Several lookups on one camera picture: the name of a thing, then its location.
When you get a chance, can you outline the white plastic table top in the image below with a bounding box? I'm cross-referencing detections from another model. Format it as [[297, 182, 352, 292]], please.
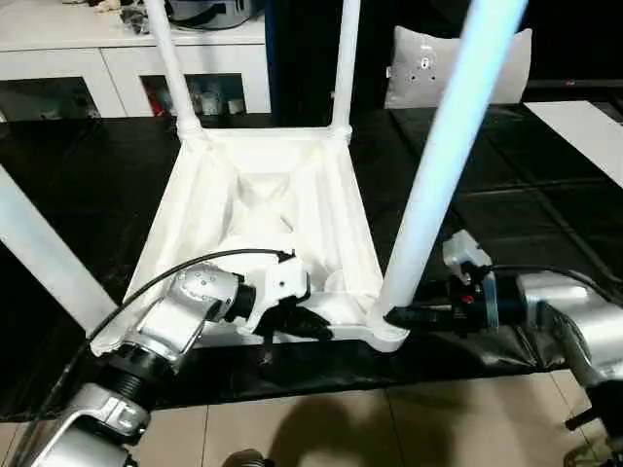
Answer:
[[90, 126, 411, 356]]

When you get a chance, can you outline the black work mat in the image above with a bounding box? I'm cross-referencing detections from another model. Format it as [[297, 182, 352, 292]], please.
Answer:
[[0, 104, 623, 424]]

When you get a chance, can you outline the white glass-door cabinet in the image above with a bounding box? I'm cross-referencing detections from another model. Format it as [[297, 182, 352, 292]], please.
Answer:
[[0, 9, 272, 121]]

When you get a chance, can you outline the white plastic table leg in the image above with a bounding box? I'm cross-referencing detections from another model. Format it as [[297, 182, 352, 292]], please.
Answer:
[[330, 0, 364, 140], [0, 164, 118, 337], [377, 0, 531, 325], [144, 0, 205, 140]]

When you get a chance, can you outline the grey cushion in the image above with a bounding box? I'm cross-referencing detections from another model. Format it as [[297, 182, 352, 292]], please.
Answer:
[[384, 24, 534, 111]]

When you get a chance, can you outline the black clutter pile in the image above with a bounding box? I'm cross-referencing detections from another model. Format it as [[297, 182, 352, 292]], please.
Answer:
[[120, 4, 152, 35]]

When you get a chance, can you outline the grey helmet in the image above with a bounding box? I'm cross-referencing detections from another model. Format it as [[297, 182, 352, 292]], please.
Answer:
[[167, 0, 267, 31]]

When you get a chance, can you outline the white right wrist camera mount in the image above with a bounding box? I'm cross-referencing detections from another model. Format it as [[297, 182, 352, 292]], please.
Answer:
[[442, 231, 500, 332]]

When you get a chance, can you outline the black stand base bar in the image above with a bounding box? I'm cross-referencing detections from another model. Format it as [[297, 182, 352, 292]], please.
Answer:
[[564, 406, 598, 432]]

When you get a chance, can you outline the black left wrist camera cable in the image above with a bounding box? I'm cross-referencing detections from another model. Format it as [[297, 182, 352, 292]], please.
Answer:
[[23, 248, 296, 439]]

